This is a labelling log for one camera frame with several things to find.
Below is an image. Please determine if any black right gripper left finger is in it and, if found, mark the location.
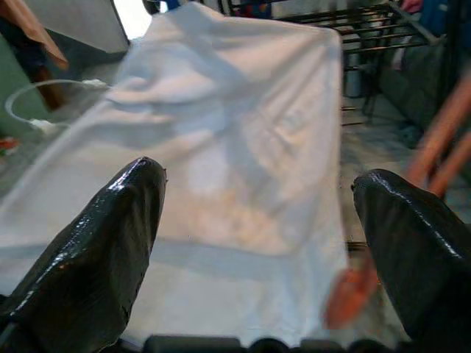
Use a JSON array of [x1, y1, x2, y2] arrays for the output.
[[0, 157, 169, 353]]

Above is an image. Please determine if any white shirt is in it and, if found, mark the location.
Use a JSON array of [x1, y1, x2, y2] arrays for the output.
[[0, 1, 350, 349]]

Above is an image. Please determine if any blue hard suitcase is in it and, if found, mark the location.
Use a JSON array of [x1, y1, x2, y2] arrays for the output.
[[419, 0, 471, 38]]

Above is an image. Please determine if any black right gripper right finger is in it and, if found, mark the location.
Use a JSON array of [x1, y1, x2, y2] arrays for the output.
[[351, 168, 471, 349]]

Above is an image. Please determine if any grey-green sofa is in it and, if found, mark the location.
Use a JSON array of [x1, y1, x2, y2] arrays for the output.
[[378, 43, 471, 130]]

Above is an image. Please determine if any red floor toy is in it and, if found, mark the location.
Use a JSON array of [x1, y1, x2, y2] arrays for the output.
[[0, 136, 20, 157]]

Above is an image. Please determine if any brown wooden board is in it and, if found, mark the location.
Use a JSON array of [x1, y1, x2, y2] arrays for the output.
[[0, 0, 70, 111]]

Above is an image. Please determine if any black metal drying rack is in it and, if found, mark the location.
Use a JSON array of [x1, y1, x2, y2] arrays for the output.
[[216, 0, 471, 128]]

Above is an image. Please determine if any pink plastic hanger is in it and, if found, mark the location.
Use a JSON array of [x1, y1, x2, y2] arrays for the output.
[[322, 71, 471, 329]]

